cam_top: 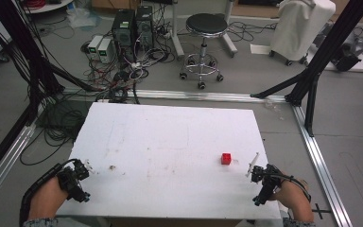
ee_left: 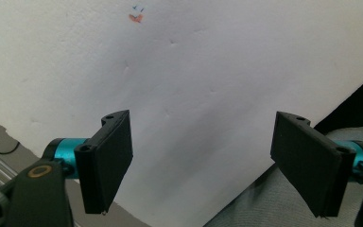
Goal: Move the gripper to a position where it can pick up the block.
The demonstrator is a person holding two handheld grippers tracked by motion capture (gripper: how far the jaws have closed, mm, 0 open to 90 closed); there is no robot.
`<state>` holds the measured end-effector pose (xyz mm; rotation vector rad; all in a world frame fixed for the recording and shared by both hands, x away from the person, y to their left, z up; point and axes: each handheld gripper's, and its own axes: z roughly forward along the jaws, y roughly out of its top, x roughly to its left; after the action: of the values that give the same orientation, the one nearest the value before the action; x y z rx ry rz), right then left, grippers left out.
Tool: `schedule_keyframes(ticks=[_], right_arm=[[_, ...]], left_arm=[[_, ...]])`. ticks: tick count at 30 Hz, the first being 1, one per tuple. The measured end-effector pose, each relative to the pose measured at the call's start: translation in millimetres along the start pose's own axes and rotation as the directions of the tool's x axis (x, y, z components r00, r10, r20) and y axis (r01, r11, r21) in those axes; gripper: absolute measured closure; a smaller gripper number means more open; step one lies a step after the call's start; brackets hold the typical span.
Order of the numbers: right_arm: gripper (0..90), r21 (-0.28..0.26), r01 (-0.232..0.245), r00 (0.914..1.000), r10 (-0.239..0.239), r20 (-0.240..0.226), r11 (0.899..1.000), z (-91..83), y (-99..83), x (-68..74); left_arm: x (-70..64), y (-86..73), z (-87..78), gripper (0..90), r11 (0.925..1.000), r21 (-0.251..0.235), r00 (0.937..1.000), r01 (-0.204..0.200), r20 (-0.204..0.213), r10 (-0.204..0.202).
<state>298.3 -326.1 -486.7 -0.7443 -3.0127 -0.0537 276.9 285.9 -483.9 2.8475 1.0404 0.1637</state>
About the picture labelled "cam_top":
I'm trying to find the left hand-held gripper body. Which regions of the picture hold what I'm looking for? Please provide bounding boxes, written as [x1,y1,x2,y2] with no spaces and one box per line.
[56,159,92,203]

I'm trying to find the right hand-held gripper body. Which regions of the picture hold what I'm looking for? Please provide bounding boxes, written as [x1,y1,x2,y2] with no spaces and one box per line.
[251,164,285,207]

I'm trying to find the red cube block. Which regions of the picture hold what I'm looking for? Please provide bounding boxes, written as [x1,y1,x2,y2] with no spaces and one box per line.
[220,152,233,166]

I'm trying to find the person's left hand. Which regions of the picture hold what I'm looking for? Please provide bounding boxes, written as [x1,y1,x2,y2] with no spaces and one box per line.
[37,176,70,209]

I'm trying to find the person's right hand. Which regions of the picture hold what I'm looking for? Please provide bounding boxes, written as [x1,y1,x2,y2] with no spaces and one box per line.
[269,180,310,211]

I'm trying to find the white bench power supply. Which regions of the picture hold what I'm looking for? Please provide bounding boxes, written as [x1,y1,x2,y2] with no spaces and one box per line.
[87,34,104,61]
[96,38,113,64]

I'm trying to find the black round stool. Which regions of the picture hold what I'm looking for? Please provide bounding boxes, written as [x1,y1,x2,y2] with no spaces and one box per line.
[179,12,230,91]

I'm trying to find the white table leg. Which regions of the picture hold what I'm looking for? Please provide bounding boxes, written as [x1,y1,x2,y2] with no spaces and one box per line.
[169,0,186,60]
[220,0,239,59]

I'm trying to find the black computer tower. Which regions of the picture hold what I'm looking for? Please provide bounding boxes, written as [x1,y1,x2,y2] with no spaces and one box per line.
[111,9,137,61]
[134,5,155,51]

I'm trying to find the black device on floor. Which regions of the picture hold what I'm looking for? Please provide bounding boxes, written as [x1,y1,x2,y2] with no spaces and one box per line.
[334,29,363,73]

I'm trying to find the white covered cart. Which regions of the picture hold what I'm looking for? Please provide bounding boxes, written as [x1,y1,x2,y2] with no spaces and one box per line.
[268,0,337,67]

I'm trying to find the clear plastic bag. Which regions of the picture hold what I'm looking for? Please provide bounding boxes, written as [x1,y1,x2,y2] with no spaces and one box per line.
[65,7,102,30]

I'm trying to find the white floor board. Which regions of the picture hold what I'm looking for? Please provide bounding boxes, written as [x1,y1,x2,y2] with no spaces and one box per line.
[305,50,363,74]

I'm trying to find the round white table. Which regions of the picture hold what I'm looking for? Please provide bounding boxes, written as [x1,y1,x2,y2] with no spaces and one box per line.
[22,0,75,15]

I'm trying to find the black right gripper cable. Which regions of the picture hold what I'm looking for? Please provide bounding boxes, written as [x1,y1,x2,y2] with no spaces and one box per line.
[273,171,312,203]

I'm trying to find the black coiled floor cables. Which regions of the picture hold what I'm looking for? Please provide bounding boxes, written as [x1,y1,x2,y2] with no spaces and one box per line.
[19,98,93,166]

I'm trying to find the aluminium floor rail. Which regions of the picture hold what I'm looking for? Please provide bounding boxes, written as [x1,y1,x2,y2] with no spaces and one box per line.
[60,87,289,104]
[291,103,354,227]
[0,122,39,214]

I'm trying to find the tangle of floor cables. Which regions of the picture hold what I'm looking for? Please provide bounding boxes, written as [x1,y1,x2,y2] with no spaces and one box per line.
[79,37,176,105]

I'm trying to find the black cables behind stool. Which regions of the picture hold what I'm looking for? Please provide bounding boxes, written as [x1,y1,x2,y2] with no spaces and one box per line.
[226,20,280,44]

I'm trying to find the black frame post with cables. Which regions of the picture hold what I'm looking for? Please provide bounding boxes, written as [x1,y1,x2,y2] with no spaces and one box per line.
[0,0,65,127]

